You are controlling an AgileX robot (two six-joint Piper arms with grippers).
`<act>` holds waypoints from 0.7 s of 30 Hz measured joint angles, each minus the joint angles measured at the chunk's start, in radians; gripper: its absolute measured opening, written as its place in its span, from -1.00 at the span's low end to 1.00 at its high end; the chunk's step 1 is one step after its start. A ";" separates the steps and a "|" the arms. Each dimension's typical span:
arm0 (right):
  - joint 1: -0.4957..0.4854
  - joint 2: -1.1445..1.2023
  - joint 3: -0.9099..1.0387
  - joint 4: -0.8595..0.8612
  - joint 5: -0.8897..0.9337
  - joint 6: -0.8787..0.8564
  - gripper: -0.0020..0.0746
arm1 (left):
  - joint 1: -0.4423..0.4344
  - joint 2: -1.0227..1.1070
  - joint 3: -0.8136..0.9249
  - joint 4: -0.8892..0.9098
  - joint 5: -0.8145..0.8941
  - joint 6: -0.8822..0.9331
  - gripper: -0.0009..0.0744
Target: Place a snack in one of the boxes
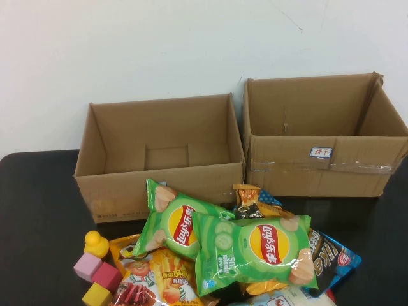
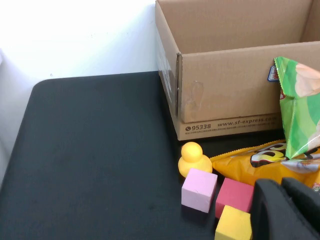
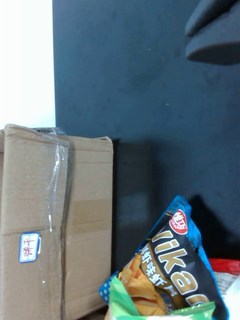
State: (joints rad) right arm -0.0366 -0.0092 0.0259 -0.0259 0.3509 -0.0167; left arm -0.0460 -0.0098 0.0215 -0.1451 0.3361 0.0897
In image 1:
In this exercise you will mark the green Lay's cucumber chips bag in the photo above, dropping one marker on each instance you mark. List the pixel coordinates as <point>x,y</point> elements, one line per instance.
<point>242,255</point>
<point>165,216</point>

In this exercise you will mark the yellow potato sticks snack bag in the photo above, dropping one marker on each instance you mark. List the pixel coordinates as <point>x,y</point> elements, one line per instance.
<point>150,277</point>

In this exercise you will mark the small black orange snack packet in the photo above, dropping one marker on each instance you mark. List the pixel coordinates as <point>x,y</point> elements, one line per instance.
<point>248,201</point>

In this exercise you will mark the cardboard box with printed text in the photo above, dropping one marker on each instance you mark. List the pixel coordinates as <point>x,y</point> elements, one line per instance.
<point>121,191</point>

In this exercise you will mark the blue black Jikar chips bag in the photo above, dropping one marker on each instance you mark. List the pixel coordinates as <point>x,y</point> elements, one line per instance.
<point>334,261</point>

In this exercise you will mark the dark pink foam cube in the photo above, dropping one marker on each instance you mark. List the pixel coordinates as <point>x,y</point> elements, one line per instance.
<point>106,275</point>

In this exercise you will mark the cardboard box with clear tape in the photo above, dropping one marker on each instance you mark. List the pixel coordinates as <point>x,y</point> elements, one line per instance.
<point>287,175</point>

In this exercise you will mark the yellow rubber duck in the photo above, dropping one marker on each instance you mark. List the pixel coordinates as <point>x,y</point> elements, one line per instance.
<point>95,243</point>

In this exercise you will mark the light pink foam cube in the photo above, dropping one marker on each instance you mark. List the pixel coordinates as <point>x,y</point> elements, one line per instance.
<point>86,266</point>

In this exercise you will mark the yellow foam cube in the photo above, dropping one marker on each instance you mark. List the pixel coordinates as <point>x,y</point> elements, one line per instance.
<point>95,294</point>

